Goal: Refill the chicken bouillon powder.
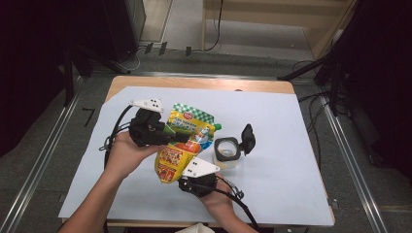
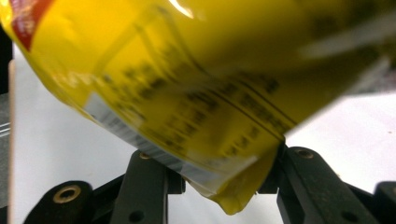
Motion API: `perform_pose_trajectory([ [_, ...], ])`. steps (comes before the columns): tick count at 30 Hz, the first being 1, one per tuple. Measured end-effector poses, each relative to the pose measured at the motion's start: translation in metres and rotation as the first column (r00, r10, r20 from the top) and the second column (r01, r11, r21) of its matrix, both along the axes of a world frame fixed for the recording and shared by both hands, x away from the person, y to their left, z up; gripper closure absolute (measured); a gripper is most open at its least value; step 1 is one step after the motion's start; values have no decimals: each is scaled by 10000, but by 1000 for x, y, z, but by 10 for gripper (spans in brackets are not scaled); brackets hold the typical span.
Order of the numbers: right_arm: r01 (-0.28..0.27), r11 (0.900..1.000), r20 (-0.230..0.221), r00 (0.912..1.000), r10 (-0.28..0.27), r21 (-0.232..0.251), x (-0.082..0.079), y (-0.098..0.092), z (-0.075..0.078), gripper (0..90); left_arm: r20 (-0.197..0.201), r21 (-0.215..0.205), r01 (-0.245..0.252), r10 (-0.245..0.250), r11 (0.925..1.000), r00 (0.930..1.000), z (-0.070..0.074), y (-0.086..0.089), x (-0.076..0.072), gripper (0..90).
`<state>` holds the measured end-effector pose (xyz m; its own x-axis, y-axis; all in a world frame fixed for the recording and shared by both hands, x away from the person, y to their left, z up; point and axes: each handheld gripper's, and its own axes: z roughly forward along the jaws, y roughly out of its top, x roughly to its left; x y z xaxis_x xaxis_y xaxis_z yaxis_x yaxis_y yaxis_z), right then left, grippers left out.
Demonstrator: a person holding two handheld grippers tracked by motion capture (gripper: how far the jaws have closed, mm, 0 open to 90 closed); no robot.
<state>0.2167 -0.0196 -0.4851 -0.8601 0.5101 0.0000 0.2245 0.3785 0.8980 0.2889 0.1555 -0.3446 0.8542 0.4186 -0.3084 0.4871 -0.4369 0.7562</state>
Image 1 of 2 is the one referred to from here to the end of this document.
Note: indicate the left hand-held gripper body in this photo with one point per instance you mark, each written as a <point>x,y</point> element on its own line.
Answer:
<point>145,129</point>

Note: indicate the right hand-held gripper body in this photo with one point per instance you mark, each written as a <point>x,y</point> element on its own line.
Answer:
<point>199,186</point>

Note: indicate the yellow green spout pouch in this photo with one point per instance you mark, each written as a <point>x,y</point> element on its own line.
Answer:
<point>181,155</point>

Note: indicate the clear jar with black lid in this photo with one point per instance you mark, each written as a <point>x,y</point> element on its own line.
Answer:
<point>226,150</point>

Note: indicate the person's right hand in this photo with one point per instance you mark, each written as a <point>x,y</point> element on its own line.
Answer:
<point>220,199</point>

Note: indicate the person's left hand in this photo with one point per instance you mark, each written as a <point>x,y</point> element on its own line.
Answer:
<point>126,155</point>

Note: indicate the white cloth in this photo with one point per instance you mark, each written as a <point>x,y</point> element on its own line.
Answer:
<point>196,229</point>

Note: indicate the black tape strip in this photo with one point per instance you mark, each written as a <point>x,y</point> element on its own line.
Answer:
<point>148,48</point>
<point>163,48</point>
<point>188,51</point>

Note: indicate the black metal stand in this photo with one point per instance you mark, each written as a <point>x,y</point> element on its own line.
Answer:
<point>68,81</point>
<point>333,84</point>

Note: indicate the black cabinet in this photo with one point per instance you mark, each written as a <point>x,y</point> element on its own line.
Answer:
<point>121,29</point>

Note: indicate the black curtain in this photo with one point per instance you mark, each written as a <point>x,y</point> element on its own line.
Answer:
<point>382,81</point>
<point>29,64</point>

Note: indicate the light wooden frame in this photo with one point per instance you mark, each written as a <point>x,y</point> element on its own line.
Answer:
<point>203,26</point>

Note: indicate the long metal floor rail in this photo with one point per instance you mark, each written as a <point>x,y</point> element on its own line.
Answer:
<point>353,161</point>
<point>39,161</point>

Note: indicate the small metal bracket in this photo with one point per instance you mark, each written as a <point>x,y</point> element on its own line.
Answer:
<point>335,204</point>

